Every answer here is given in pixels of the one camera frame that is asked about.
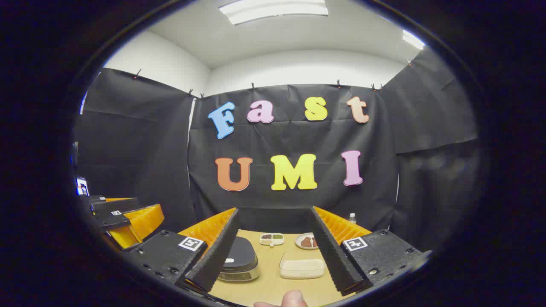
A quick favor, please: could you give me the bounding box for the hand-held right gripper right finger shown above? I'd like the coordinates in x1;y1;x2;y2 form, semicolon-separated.
308;206;431;297

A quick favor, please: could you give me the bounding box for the long ceiling light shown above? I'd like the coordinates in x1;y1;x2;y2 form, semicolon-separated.
219;0;329;25

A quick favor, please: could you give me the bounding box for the small ceiling light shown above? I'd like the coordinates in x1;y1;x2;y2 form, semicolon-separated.
402;30;426;50

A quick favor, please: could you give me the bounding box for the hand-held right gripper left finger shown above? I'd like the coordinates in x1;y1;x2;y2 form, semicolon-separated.
124;208;240;293

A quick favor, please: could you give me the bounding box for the white round plate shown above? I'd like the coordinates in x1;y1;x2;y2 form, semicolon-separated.
295;232;319;250

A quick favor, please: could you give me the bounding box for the black rice cooker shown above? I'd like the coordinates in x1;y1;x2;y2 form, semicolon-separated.
217;237;261;283

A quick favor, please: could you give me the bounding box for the white divided grain dish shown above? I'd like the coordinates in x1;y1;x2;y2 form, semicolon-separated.
259;233;285;247

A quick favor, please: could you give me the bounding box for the black backdrop cloth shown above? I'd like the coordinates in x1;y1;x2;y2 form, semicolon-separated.
73;45;478;252

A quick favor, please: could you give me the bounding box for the clear container of rice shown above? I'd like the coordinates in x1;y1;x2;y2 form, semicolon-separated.
279;252;327;280

